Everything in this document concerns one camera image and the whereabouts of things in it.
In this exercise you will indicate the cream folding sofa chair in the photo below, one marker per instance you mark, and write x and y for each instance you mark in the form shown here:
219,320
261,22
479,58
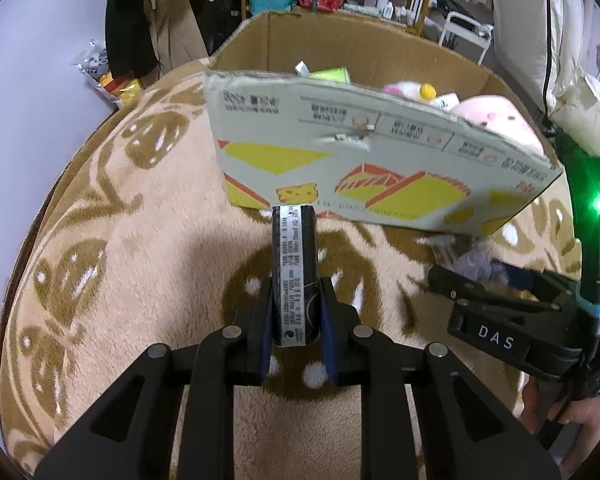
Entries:
555,35

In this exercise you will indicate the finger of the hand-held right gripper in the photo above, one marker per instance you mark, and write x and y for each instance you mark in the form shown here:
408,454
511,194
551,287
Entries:
540,277
460,282

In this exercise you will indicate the person's right hand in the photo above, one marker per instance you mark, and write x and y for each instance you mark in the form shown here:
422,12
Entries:
590,420

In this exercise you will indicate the printed cardboard box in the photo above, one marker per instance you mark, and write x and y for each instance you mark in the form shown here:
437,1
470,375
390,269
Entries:
380,160

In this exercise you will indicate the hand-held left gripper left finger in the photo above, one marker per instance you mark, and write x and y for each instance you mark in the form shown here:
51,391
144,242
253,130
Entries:
265,330

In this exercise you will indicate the black hanging pants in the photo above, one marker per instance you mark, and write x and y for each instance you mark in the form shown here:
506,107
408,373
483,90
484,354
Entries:
125,35

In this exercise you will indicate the plastic bag of toys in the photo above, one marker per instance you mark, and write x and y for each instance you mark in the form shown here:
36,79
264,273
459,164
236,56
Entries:
105,75

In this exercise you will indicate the black packet with white label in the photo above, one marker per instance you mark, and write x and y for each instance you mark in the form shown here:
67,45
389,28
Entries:
290,270

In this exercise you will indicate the lavender plush toy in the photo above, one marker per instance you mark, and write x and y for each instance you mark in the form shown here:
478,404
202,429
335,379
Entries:
472,262

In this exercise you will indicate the row of small cosmetic bottles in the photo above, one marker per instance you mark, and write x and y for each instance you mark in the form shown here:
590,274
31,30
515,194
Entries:
400,10

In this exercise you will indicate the pale pink plush toy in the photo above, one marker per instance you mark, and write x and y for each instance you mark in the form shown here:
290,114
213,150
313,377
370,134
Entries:
500,120

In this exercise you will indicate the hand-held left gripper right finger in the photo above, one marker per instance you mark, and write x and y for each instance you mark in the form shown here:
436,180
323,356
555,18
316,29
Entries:
330,340

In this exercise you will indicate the green tissue pack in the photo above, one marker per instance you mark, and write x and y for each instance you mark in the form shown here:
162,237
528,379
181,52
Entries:
330,75

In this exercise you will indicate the dark hanging clothing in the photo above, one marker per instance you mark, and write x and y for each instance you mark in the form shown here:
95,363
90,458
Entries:
215,25

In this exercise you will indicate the white trolley cart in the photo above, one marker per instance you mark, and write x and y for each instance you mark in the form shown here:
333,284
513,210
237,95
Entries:
465,30

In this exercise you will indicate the beige hanging coat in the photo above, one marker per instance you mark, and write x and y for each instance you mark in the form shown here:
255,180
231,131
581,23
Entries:
175,20

